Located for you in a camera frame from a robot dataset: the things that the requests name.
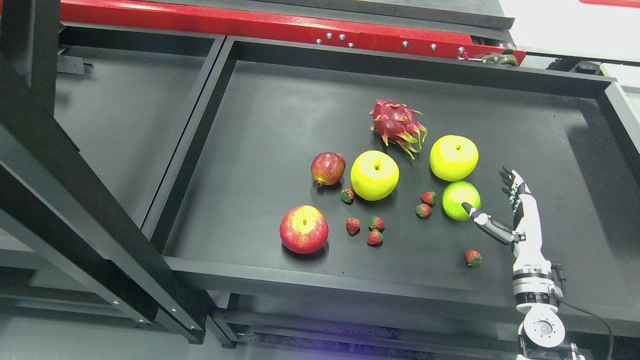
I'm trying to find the red pomegranate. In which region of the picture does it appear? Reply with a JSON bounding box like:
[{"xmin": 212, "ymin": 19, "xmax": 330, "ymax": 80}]
[{"xmin": 310, "ymin": 152, "xmax": 346, "ymax": 187}]

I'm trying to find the yellow apple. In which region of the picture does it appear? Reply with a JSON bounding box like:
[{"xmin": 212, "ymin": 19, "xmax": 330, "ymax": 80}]
[
  {"xmin": 429, "ymin": 134, "xmax": 479, "ymax": 182},
  {"xmin": 350, "ymin": 150, "xmax": 400, "ymax": 201}
]

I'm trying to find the strawberry lower middle top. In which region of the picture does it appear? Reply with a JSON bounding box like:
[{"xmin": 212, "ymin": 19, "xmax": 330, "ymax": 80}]
[{"xmin": 368, "ymin": 215, "xmax": 386, "ymax": 232}]

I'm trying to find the strawberry near pomegranate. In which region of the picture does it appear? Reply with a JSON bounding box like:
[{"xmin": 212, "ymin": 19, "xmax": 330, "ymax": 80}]
[{"xmin": 340, "ymin": 187, "xmax": 355, "ymax": 204}]

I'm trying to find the strawberry lower middle bottom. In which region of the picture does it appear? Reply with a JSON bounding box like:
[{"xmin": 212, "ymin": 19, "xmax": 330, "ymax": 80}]
[{"xmin": 366, "ymin": 228, "xmax": 384, "ymax": 247}]

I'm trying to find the yellow apple centre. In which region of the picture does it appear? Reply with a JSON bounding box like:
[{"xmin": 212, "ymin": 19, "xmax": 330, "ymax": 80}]
[{"xmin": 350, "ymin": 150, "xmax": 400, "ymax": 201}]

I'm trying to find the green apple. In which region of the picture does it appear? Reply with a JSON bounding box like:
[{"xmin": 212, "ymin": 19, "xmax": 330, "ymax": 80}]
[{"xmin": 441, "ymin": 180, "xmax": 482, "ymax": 222}]

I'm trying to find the red metal beam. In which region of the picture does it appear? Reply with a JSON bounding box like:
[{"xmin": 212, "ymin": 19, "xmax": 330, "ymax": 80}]
[{"xmin": 60, "ymin": 0, "xmax": 526, "ymax": 64}]

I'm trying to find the strawberry near robot hand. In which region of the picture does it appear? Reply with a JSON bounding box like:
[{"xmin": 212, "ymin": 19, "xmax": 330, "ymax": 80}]
[{"xmin": 465, "ymin": 249, "xmax": 483, "ymax": 267}]

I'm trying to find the red apple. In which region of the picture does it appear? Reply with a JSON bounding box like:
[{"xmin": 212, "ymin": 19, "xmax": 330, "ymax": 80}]
[{"xmin": 279, "ymin": 205, "xmax": 329, "ymax": 255}]

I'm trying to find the strawberry upper right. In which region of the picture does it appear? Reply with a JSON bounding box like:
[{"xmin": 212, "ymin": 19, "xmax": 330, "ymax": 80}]
[{"xmin": 419, "ymin": 190, "xmax": 438, "ymax": 207}]

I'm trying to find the red dragon fruit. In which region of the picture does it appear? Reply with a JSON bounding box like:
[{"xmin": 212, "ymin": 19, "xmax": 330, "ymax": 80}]
[{"xmin": 369, "ymin": 99, "xmax": 428, "ymax": 160}]

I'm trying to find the strawberry lower left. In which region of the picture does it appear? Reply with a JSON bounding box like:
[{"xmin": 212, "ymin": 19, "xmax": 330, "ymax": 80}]
[{"xmin": 345, "ymin": 217, "xmax": 361, "ymax": 237}]

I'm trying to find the strawberry beside green apple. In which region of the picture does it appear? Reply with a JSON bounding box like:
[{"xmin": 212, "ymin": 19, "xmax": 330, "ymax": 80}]
[{"xmin": 414, "ymin": 203, "xmax": 433, "ymax": 218}]

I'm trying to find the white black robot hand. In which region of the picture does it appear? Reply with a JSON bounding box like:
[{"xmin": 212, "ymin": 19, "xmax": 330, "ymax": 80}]
[{"xmin": 461, "ymin": 167, "xmax": 552, "ymax": 275}]

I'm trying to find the yellow apple right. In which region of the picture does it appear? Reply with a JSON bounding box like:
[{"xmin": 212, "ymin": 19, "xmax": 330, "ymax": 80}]
[{"xmin": 429, "ymin": 134, "xmax": 479, "ymax": 182}]

